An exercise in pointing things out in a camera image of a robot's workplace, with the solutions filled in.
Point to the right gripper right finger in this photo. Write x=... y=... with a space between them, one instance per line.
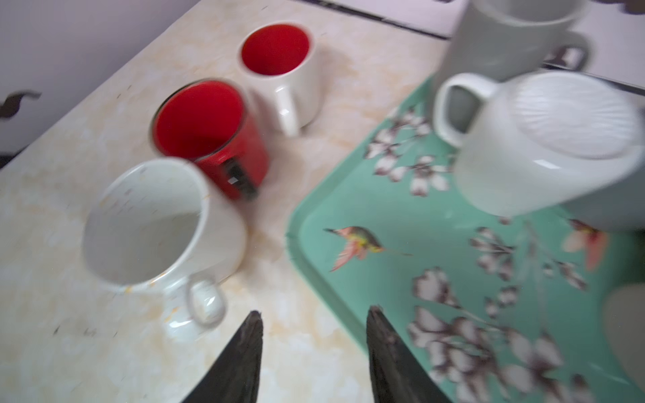
x=396 y=376

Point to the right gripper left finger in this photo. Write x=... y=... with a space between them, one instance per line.
x=235 y=374

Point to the cream beige mug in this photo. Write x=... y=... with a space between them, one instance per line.
x=163 y=227

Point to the red mug black handle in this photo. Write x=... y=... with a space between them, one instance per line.
x=208 y=123

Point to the white mug red inside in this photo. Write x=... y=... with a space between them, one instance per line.
x=281 y=65

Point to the pale pink mug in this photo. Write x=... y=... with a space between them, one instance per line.
x=623 y=325

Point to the white ribbed base mug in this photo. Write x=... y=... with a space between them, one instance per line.
x=538 y=140

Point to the light grey mug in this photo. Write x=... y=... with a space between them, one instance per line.
x=616 y=208

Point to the dark grey mug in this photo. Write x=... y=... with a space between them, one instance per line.
x=501 y=40

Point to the green floral serving tray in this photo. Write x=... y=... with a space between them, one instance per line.
x=494 y=309

